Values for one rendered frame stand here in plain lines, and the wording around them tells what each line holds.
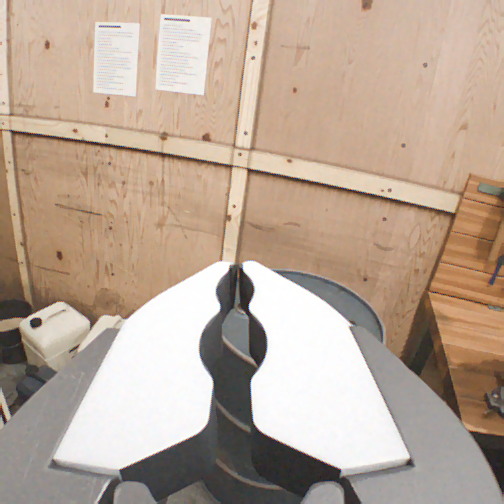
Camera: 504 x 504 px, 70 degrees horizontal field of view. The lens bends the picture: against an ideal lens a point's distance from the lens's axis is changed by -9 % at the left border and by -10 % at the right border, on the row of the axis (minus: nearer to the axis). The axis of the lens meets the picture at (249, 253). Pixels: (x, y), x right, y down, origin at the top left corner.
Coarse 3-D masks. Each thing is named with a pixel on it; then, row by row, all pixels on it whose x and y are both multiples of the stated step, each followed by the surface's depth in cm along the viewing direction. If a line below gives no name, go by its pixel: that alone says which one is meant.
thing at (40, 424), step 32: (96, 352) 9; (64, 384) 8; (32, 416) 7; (64, 416) 7; (0, 448) 6; (32, 448) 6; (0, 480) 6; (32, 480) 6; (64, 480) 6; (96, 480) 6
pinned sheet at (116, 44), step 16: (96, 32) 148; (112, 32) 147; (128, 32) 145; (96, 48) 151; (112, 48) 150; (128, 48) 148; (96, 64) 154; (112, 64) 153; (128, 64) 151; (96, 80) 157; (112, 80) 156; (128, 80) 154
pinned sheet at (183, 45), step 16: (176, 16) 139; (192, 16) 138; (160, 32) 143; (176, 32) 142; (192, 32) 140; (208, 32) 139; (160, 48) 146; (176, 48) 144; (192, 48) 143; (160, 64) 148; (176, 64) 147; (192, 64) 146; (160, 80) 151; (176, 80) 150; (192, 80) 149
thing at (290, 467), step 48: (240, 288) 12; (288, 288) 11; (288, 336) 9; (336, 336) 9; (288, 384) 8; (336, 384) 8; (288, 432) 7; (336, 432) 7; (384, 432) 7; (288, 480) 7; (336, 480) 6
